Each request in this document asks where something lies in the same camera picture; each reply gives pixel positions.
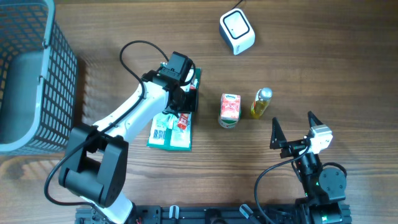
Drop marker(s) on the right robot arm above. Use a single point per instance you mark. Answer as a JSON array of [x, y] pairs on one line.
[[324, 184]]

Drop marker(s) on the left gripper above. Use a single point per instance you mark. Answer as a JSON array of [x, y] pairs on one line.
[[187, 102]]

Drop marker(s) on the green lidded cup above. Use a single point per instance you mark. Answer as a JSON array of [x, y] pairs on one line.
[[228, 122]]

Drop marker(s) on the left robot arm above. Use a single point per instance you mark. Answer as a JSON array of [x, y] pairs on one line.
[[95, 162]]

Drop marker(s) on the grey plastic mesh basket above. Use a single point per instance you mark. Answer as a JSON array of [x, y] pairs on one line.
[[39, 74]]

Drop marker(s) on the white barcode scanner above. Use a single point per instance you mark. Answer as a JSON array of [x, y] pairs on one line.
[[236, 31]]

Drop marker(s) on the red tissue pack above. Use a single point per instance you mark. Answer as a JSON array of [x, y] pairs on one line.
[[230, 107]]

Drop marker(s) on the green sponge package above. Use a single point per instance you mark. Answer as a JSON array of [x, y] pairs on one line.
[[164, 133]]

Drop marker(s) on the yellow dish soap bottle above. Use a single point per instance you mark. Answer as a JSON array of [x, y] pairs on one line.
[[261, 102]]

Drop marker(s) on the red coffee stick sachet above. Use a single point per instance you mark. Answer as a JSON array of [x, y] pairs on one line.
[[184, 117]]

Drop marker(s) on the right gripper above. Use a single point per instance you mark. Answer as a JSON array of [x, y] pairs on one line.
[[279, 140]]

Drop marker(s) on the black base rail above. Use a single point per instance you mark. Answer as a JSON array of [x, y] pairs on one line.
[[214, 214]]

